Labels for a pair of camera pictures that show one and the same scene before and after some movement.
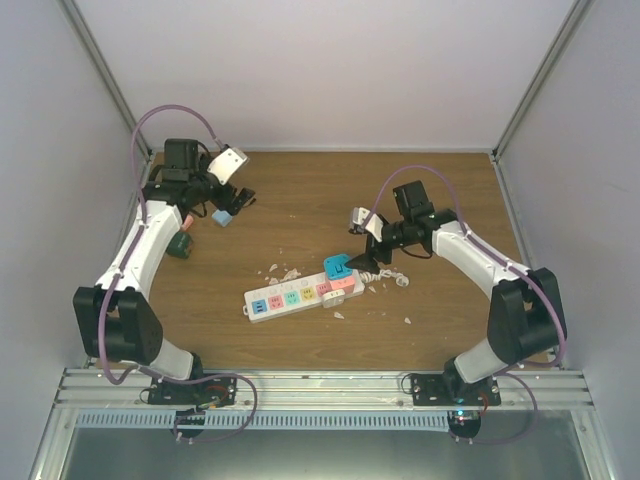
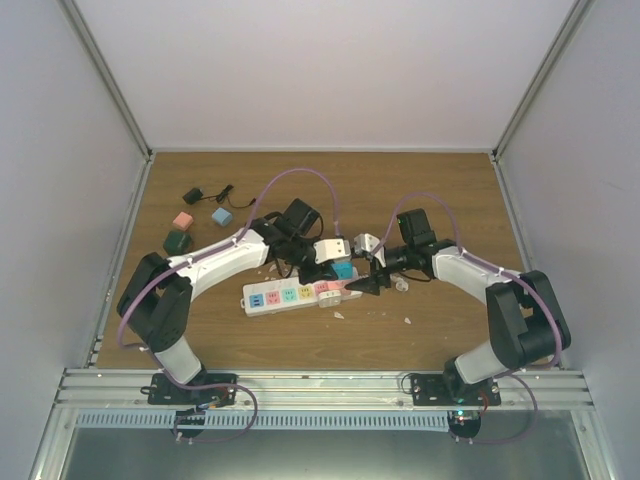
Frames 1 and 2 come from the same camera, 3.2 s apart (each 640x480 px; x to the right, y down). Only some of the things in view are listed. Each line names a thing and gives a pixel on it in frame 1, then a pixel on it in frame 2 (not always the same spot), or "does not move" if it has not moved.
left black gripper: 224,202 -> 316,274
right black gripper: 371,264 -> 371,284
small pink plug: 189,220 does not move
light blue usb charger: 223,217 does not move
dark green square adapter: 180,245 does not move
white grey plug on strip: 334,297 does not move
